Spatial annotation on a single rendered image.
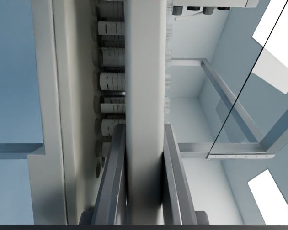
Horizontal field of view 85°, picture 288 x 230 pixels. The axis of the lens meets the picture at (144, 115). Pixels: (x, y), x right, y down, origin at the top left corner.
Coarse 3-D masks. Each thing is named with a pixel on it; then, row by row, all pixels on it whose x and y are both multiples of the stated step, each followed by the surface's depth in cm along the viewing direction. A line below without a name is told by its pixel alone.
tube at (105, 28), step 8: (96, 24) 11; (104, 24) 11; (112, 24) 11; (120, 24) 11; (168, 24) 11; (96, 32) 11; (104, 32) 11; (112, 32) 11; (120, 32) 11; (168, 32) 11; (96, 40) 11; (104, 40) 11; (112, 40) 11; (120, 40) 11; (168, 40) 11
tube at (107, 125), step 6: (96, 120) 12; (102, 120) 12; (108, 120) 12; (114, 120) 12; (120, 120) 12; (168, 120) 12; (96, 126) 12; (102, 126) 12; (108, 126) 12; (114, 126) 12; (96, 132) 12; (102, 132) 12; (108, 132) 12
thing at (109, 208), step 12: (120, 132) 9; (120, 144) 9; (108, 156) 8; (120, 156) 8; (108, 168) 7; (120, 168) 7; (108, 180) 7; (120, 180) 7; (108, 192) 6; (120, 192) 7; (96, 204) 6; (108, 204) 6; (120, 204) 7; (84, 216) 6; (96, 216) 6; (108, 216) 6; (120, 216) 7
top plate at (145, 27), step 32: (128, 0) 7; (160, 0) 7; (128, 32) 7; (160, 32) 7; (128, 64) 7; (160, 64) 7; (128, 96) 8; (160, 96) 8; (128, 128) 8; (160, 128) 8; (128, 160) 8; (160, 160) 8; (128, 192) 8; (160, 192) 8; (128, 224) 9; (160, 224) 9
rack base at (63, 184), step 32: (32, 0) 7; (64, 0) 7; (64, 32) 7; (64, 64) 7; (64, 96) 8; (64, 128) 8; (32, 160) 8; (64, 160) 8; (96, 160) 12; (32, 192) 8; (64, 192) 8; (96, 192) 12; (64, 224) 8
